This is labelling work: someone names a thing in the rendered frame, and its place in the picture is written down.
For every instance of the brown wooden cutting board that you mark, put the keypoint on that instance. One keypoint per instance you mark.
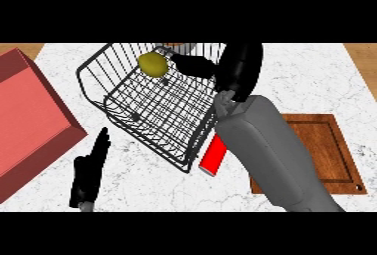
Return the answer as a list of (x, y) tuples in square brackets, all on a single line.
[(330, 156)]

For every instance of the red can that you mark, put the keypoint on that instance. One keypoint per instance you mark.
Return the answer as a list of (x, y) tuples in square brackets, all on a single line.
[(213, 157)]

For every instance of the red box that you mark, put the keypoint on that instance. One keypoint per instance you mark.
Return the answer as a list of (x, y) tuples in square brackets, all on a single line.
[(30, 123)]

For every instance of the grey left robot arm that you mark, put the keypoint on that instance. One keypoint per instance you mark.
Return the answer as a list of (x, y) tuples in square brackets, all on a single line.
[(86, 207)]

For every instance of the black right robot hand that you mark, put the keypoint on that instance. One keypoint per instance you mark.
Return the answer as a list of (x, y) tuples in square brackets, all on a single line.
[(240, 71)]

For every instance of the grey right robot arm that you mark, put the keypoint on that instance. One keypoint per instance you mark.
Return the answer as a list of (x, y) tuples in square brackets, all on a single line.
[(276, 156)]

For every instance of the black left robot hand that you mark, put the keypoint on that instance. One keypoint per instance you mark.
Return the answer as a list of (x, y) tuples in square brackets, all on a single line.
[(91, 169)]

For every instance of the yellow lemon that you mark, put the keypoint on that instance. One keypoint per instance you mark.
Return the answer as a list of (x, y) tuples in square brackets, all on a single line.
[(153, 64)]

